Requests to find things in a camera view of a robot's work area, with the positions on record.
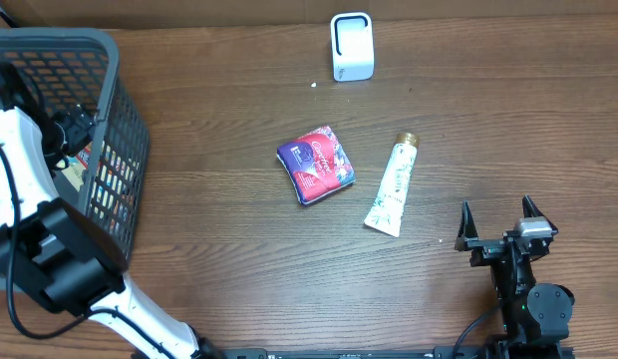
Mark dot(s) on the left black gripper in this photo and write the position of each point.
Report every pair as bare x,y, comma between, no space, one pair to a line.
78,129

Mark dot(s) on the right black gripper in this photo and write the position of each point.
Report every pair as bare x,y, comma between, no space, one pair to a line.
484,250

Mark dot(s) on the yellow snack bag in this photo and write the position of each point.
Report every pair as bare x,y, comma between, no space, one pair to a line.
75,169

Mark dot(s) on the white cosmetic tube gold cap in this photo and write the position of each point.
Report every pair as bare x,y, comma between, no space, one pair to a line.
387,209

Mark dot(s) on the red purple Carefree pack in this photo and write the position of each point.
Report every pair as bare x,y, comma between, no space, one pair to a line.
317,165

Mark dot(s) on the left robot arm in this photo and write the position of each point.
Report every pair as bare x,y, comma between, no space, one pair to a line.
51,251

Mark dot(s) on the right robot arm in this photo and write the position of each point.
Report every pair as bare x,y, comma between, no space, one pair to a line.
535,316

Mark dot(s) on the white barcode scanner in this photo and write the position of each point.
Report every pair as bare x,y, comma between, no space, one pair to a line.
352,42

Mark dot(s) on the grey plastic shopping basket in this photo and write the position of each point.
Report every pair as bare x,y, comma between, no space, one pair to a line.
79,67

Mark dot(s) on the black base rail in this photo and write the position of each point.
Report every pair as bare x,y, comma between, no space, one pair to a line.
439,352

